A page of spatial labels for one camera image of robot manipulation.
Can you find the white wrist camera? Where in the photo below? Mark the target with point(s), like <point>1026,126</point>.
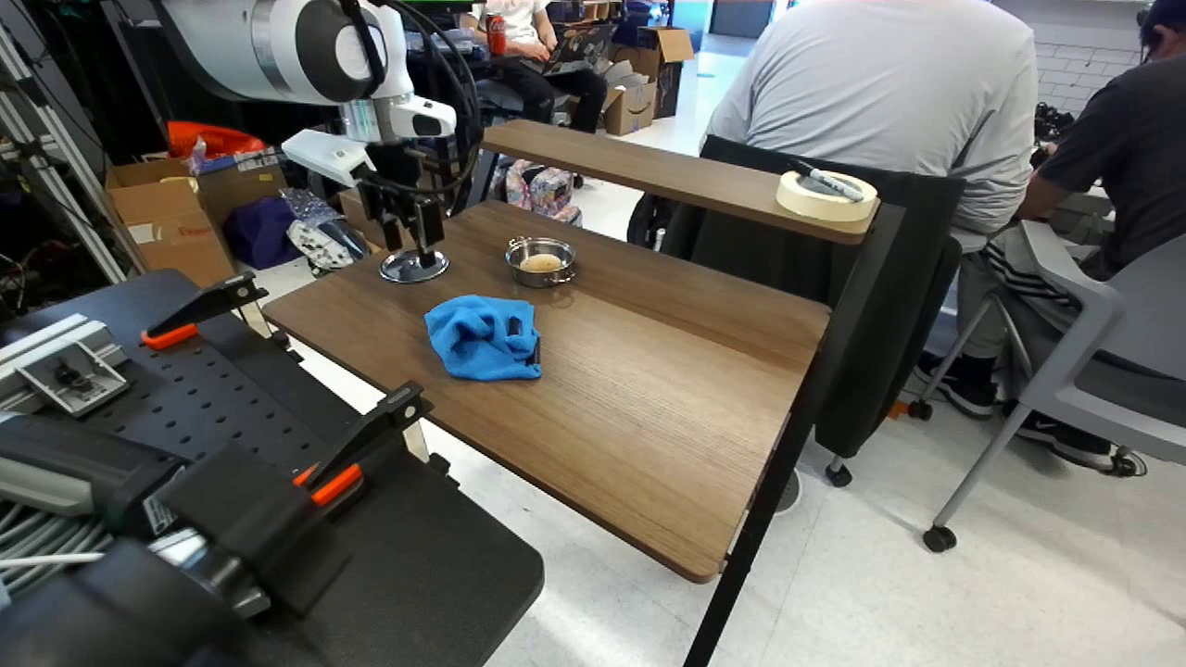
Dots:
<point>329,158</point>

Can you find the orange black clamp near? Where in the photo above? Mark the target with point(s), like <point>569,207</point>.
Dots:
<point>272,517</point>

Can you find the aluminium bracket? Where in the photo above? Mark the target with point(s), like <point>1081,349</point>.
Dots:
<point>72,363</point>

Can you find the black office chair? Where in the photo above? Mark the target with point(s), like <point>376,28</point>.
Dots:
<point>887,323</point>

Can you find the person in dark shirt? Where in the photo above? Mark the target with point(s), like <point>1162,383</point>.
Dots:
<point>1133,143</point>

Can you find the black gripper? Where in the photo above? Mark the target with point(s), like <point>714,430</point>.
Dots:
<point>412,179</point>

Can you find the black perforated board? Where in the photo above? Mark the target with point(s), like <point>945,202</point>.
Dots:
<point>420,580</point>

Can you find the small silver pot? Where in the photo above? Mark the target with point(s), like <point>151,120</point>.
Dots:
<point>539,262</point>

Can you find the orange black clamp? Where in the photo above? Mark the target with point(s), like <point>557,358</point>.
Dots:
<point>182,323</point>
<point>272,517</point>

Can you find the person in grey shirt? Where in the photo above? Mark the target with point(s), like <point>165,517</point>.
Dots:
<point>921,85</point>

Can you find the roll of masking tape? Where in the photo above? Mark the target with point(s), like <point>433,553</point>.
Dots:
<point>826,196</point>

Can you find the grey office chair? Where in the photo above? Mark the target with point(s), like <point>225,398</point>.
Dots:
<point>1134,321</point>

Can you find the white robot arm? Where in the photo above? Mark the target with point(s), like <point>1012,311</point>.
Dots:
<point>329,53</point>

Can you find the blue cloth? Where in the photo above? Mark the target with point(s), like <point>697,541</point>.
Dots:
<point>482,338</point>

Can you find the wooden side table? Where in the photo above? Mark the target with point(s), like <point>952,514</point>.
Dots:
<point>661,395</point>

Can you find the silver pot lid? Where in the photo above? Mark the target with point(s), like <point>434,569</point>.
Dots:
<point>412,269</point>

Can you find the orange black clamp far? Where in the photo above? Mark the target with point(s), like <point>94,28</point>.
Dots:
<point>182,323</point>

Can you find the wooden shelf board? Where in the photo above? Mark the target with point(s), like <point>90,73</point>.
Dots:
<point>688,179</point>

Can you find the cardboard box left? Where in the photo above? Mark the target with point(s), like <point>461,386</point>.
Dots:
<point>174,217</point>

